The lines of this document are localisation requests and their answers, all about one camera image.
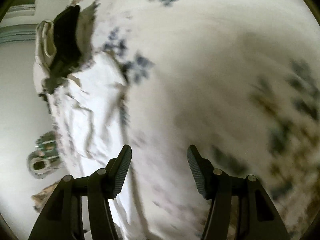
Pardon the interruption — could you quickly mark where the white small garment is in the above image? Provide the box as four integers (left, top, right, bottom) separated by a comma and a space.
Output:
34, 20, 57, 68

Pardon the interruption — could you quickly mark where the black garment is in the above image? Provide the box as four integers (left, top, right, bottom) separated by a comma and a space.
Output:
48, 4, 83, 78

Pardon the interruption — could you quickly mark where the white green striped fabric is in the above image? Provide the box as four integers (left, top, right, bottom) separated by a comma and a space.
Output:
0, 4, 38, 44

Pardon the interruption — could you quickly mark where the white floral bed sheet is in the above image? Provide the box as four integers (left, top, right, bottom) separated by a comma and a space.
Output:
32, 0, 320, 240

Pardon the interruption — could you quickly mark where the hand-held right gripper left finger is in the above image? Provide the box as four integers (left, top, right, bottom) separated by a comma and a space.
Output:
28, 144, 132, 240

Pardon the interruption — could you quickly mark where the person's left hand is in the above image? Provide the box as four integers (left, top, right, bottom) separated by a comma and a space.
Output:
31, 183, 60, 212

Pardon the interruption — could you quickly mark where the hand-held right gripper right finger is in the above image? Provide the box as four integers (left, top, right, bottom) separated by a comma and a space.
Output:
187, 145, 292, 240

